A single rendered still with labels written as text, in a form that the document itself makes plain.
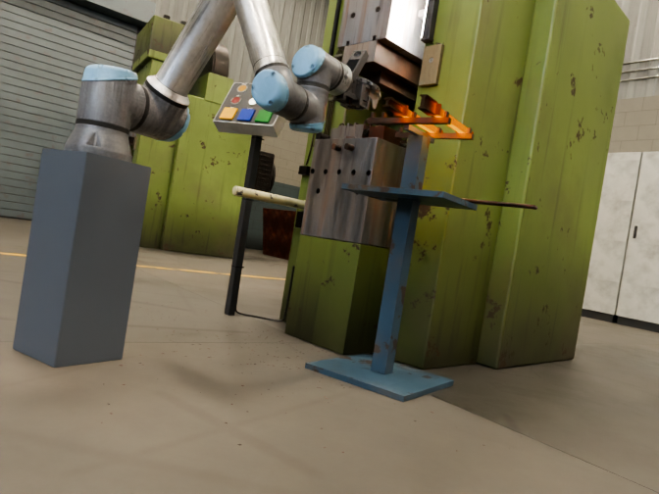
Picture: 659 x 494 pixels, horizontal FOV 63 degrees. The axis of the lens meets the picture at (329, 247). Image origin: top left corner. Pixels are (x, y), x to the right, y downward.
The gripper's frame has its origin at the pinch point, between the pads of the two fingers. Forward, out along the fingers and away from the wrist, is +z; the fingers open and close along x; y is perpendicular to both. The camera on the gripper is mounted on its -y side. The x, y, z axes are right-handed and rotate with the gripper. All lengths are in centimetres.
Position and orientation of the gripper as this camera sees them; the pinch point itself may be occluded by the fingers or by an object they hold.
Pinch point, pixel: (377, 95)
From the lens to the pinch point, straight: 175.4
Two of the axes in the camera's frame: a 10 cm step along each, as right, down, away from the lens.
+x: 8.0, 1.4, -5.9
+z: 5.8, 0.8, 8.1
